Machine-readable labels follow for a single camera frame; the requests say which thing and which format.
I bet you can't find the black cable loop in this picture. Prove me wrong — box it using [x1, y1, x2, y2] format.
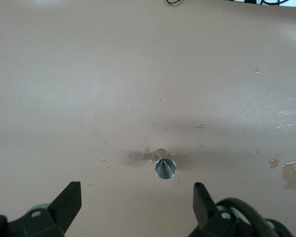
[164, 0, 186, 7]

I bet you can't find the brown table mat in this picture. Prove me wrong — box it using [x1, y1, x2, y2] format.
[0, 0, 296, 237]

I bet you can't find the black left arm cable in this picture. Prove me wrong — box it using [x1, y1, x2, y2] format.
[216, 197, 292, 237]

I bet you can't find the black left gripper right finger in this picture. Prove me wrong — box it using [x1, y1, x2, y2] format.
[189, 182, 257, 237]

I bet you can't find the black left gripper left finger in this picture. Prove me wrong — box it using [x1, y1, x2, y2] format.
[4, 181, 82, 237]

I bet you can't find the steel jigger measuring cup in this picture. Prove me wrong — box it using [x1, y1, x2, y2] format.
[151, 147, 177, 179]

